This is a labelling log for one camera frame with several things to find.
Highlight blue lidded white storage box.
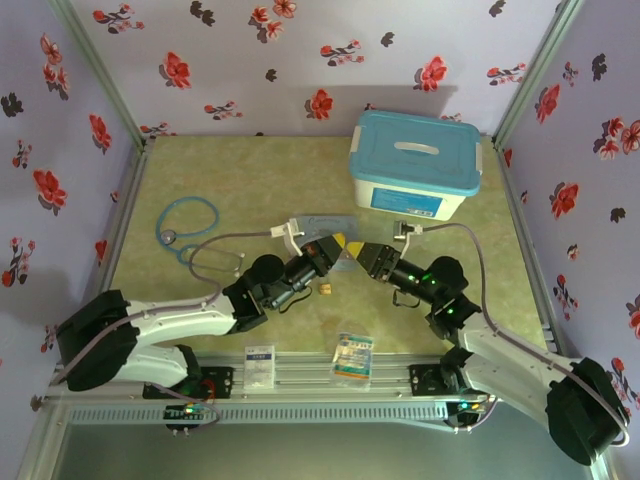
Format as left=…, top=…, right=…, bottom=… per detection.
left=348, top=109, right=485, bottom=223

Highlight blue stethoscope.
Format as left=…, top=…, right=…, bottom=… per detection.
left=153, top=197, right=246, bottom=279

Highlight green and white packet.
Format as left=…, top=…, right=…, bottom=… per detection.
left=330, top=332, right=375, bottom=384

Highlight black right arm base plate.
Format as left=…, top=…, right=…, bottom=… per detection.
left=408, top=363, right=454, bottom=399

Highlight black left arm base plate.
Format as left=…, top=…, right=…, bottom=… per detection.
left=142, top=366, right=236, bottom=400

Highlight aluminium table side rail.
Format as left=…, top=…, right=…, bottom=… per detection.
left=79, top=139, right=155, bottom=361
left=492, top=142, right=571, bottom=357

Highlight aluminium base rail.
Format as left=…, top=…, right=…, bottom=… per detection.
left=47, top=352, right=571, bottom=402

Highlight cartoon print tin box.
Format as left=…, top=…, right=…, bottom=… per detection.
left=289, top=214, right=360, bottom=274

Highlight white card box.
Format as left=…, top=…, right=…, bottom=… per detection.
left=243, top=343, right=278, bottom=389

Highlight aluminium frame post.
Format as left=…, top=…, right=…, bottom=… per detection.
left=491, top=0, right=586, bottom=151
left=47, top=0, right=157, bottom=151

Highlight perforated metal cable tray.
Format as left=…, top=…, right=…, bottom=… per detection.
left=64, top=402, right=451, bottom=426

